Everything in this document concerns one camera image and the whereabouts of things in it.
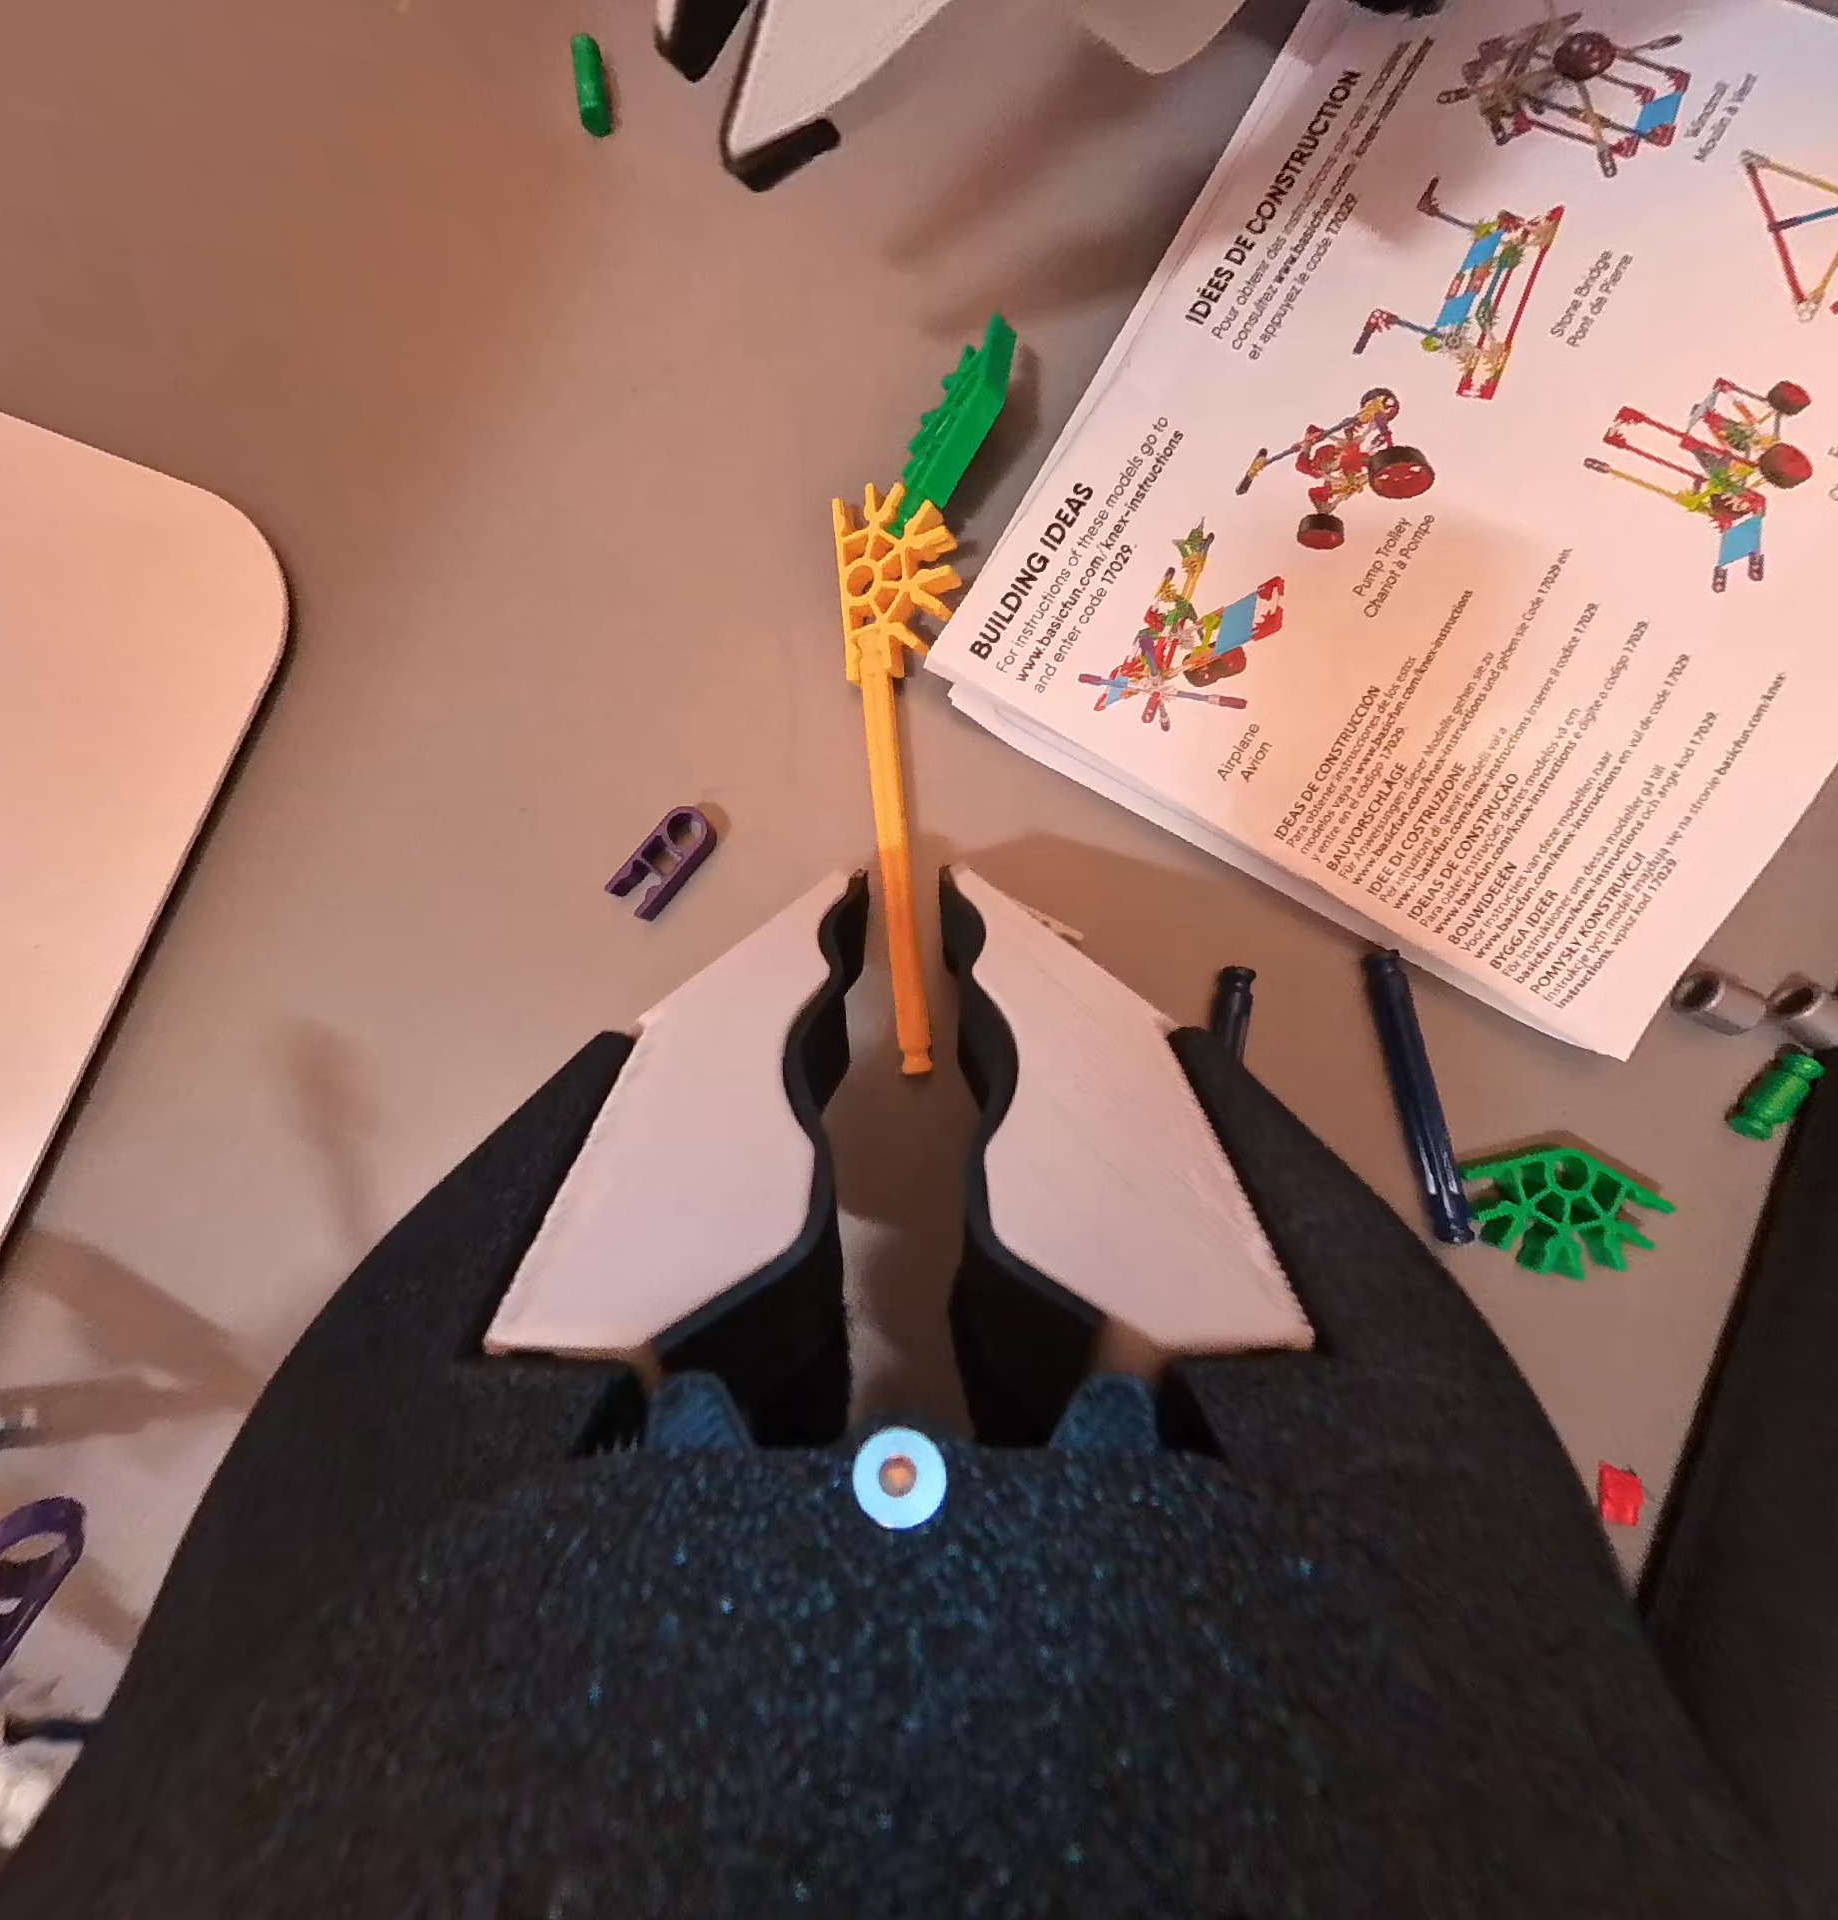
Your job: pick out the white metal stand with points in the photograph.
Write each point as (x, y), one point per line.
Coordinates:
(79, 750)

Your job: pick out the white instruction booklet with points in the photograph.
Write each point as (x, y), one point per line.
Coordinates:
(1385, 526)

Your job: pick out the green fan connector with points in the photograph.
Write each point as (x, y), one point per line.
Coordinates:
(965, 412)
(1564, 1206)

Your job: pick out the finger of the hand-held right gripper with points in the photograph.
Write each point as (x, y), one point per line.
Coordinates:
(830, 61)
(700, 36)

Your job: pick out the small red piece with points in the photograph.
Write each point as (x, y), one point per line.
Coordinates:
(1619, 1491)

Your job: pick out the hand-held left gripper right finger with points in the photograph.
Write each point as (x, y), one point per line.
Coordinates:
(1144, 1170)

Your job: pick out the orange rod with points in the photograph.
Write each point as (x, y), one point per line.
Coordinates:
(896, 871)

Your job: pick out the dark blue rod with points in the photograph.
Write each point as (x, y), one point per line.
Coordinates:
(1415, 1095)
(1230, 1011)

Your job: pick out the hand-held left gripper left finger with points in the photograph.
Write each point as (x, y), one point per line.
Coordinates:
(664, 1170)

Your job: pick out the short green rod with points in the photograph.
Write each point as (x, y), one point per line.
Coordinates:
(590, 81)
(1775, 1091)

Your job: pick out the colourful construction toy model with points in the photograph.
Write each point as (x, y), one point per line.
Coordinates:
(19, 1576)

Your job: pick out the purple clip connector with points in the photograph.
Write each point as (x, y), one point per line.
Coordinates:
(660, 860)

